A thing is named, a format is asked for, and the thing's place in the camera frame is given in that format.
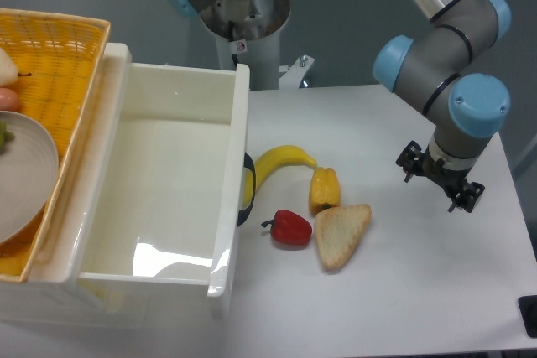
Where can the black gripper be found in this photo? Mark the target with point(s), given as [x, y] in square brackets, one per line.
[463, 195]

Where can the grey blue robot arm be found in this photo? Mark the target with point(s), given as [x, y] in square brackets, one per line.
[428, 74]

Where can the triangle toast bread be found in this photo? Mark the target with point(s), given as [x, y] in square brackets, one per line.
[338, 232]

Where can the yellow bell pepper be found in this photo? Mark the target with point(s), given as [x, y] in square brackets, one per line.
[325, 190]

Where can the black corner object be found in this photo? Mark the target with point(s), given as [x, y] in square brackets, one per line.
[528, 309]

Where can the yellow banana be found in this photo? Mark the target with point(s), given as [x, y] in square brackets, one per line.
[277, 158]

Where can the red bell pepper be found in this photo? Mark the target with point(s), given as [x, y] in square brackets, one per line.
[289, 228]

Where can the white plastic drawer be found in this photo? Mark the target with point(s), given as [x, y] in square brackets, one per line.
[147, 217]

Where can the yellow woven basket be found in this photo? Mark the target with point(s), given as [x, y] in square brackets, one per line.
[62, 52]

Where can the grey round plate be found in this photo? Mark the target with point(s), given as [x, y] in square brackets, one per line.
[29, 167]

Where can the green grapes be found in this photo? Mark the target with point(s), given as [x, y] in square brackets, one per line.
[5, 135]

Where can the pink peach fruit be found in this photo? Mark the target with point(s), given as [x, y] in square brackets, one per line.
[9, 100]

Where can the white pear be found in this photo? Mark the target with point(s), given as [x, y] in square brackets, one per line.
[9, 73]

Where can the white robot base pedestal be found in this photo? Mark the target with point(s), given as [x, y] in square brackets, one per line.
[248, 32]

